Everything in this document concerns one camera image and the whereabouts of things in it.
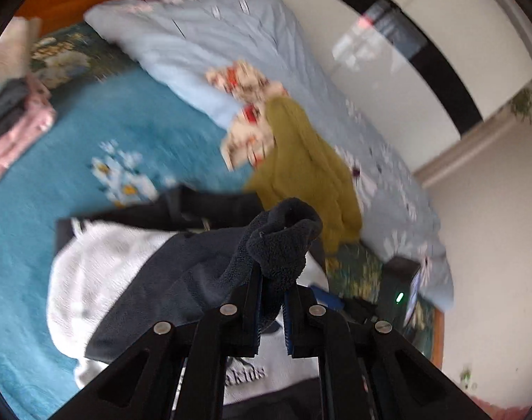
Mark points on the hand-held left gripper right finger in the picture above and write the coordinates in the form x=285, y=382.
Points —
x=294, y=332

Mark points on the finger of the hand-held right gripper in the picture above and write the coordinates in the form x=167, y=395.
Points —
x=327, y=296

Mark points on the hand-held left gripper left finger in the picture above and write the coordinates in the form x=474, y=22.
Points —
x=248, y=328

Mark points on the dark grey fleece garment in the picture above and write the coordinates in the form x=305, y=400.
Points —
x=195, y=271

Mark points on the white and black sweatshirt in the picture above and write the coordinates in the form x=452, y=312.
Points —
x=99, y=271

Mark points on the green leafy plant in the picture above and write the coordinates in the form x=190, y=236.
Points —
x=523, y=105
x=467, y=378

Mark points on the olive knit sweater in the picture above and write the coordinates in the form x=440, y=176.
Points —
x=301, y=162

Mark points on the cartoon printed garment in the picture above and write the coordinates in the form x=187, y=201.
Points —
x=244, y=135

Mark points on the white wardrobe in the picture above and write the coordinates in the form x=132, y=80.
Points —
x=379, y=87

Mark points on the light blue floral duvet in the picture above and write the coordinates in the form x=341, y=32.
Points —
x=231, y=30

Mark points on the folded pink garment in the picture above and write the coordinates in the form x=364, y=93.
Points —
x=20, y=140

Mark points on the folded grey garment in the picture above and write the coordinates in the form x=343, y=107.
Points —
x=7, y=105

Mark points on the folded white fluffy garment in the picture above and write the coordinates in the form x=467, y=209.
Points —
x=12, y=52

